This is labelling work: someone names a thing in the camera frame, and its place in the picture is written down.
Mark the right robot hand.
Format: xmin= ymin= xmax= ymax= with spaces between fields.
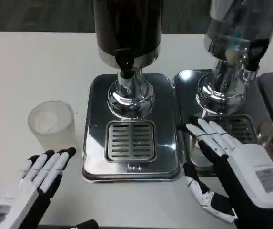
xmin=182 ymin=118 xmax=273 ymax=229

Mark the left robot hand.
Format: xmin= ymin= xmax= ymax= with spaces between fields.
xmin=0 ymin=147 xmax=101 ymax=229

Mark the clear ribbed glass cup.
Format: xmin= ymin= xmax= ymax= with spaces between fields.
xmin=27 ymin=100 xmax=77 ymax=153

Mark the steel drip tray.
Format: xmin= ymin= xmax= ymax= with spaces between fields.
xmin=257 ymin=71 xmax=273 ymax=139
xmin=173 ymin=69 xmax=273 ymax=177
xmin=81 ymin=73 xmax=182 ymax=184

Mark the black tap of clear dispenser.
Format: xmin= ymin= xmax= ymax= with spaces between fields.
xmin=244 ymin=39 xmax=270 ymax=81

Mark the clear drink dispenser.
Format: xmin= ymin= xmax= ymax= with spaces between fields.
xmin=195 ymin=0 xmax=273 ymax=115

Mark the black tap of dark dispenser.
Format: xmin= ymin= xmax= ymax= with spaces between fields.
xmin=114 ymin=47 xmax=137 ymax=79

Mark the dark drink dispenser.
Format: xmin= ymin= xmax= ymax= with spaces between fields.
xmin=92 ymin=0 xmax=163 ymax=119

